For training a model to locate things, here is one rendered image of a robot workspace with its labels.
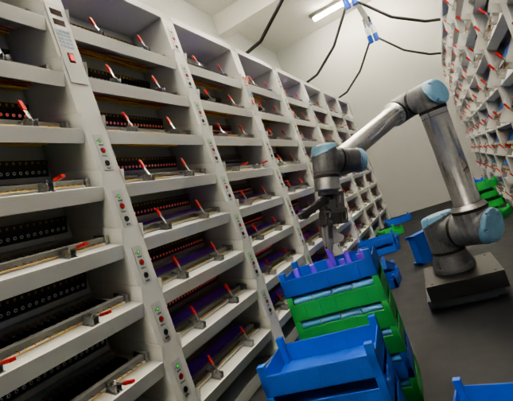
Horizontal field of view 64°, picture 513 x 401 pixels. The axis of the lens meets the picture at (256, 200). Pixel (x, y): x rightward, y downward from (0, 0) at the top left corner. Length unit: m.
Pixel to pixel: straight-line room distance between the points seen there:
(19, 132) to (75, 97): 0.26
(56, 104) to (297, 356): 1.09
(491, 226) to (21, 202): 1.70
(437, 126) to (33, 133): 1.52
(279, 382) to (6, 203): 0.80
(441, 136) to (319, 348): 1.07
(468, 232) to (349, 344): 0.90
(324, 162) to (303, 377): 0.70
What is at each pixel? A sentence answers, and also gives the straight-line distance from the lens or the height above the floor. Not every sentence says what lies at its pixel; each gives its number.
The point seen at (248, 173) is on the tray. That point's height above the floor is 0.91.
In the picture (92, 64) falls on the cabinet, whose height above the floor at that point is 1.51.
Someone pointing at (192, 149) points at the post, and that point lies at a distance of 1.98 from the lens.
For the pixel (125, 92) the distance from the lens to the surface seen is 1.65.
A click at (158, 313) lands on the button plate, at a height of 0.50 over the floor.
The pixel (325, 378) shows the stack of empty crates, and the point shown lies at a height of 0.26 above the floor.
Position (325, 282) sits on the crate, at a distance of 1.30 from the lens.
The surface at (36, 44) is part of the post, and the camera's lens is 1.58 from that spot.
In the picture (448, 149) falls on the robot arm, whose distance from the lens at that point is 1.92.
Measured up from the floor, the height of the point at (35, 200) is 0.92.
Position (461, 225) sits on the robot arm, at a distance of 1.95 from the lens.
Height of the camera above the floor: 0.69
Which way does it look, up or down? 2 degrees up
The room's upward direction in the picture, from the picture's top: 20 degrees counter-clockwise
